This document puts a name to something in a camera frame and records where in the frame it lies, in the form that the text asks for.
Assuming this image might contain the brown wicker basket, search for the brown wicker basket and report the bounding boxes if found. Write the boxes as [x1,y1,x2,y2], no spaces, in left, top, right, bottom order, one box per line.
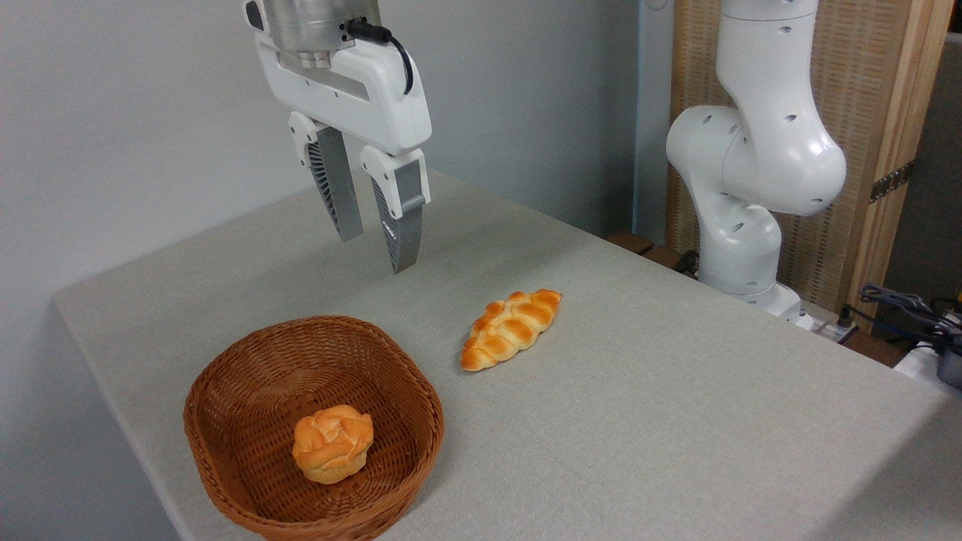
[183,315,446,541]

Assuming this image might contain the grey round container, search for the grey round container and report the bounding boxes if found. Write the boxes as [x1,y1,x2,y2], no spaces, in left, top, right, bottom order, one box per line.
[936,346,962,390]

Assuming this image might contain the grey linen tablecloth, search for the grey linen tablecloth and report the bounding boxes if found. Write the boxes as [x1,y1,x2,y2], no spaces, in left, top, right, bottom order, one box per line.
[53,169,962,541]

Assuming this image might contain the braided golden bread loaf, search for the braided golden bread loaf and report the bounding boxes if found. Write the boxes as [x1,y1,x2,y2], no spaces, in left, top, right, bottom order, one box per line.
[460,289,563,372]

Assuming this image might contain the wooden woven folding screen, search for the wooden woven folding screen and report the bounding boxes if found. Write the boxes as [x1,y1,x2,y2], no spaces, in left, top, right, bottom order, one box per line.
[671,0,955,324]

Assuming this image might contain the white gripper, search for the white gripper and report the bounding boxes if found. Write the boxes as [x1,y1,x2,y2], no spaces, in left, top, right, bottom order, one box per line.
[254,33,433,275]

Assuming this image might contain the white box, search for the white box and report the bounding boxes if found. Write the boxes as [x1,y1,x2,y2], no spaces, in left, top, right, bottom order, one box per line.
[893,342,962,397]

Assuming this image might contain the black metal screen hinge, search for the black metal screen hinge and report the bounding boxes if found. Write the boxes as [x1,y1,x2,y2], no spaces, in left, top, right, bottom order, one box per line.
[870,160,916,204]

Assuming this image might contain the round golden bread bun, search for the round golden bread bun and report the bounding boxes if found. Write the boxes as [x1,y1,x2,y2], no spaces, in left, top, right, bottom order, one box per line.
[292,404,375,485]

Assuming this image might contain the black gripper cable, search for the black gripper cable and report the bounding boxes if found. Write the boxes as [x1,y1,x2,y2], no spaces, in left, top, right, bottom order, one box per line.
[346,19,415,96]

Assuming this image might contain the black plug at robot base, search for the black plug at robot base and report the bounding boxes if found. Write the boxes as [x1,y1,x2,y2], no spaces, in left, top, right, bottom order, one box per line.
[815,304,859,345]

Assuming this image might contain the bundle of dark cables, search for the bundle of dark cables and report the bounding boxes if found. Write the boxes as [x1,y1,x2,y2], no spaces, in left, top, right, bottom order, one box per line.
[859,283,962,354]

